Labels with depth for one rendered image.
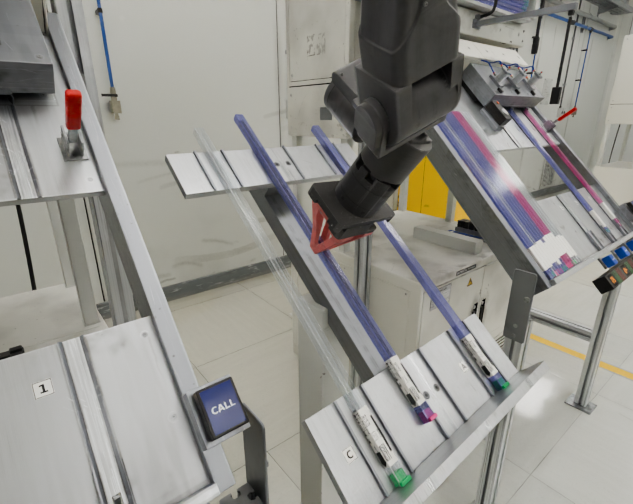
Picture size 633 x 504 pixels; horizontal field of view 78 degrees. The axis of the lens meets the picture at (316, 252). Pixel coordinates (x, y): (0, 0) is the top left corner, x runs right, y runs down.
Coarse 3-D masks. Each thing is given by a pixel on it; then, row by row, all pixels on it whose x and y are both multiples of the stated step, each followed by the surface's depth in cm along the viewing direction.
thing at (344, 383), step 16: (208, 144) 54; (208, 160) 54; (224, 176) 52; (240, 192) 51; (240, 208) 50; (256, 224) 49; (256, 240) 49; (272, 256) 48; (272, 272) 47; (288, 288) 46; (304, 304) 46; (304, 320) 44; (320, 336) 44; (320, 352) 44; (336, 368) 43; (336, 384) 43; (352, 384) 42; (352, 400) 41; (400, 464) 39; (400, 480) 38
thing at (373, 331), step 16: (240, 128) 60; (256, 144) 58; (272, 176) 57; (288, 192) 56; (304, 224) 53; (320, 240) 53; (320, 256) 52; (336, 272) 51; (352, 288) 50; (352, 304) 49; (368, 320) 48; (384, 336) 48; (384, 352) 47
